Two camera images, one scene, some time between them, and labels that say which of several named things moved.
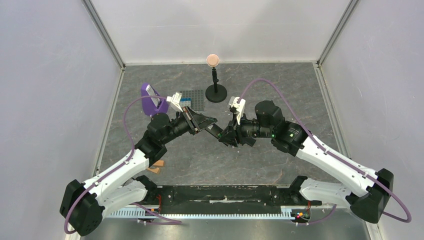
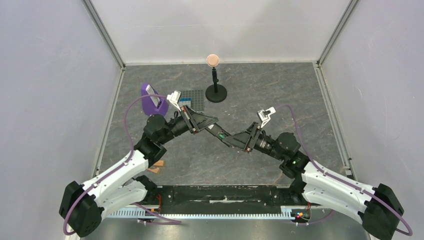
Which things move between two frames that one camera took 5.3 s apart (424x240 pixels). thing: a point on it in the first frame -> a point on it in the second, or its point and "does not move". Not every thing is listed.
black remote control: [214, 130] does not move
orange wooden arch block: [153, 170] does not move
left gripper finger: [202, 121] does not move
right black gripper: [232, 134] -> [252, 139]
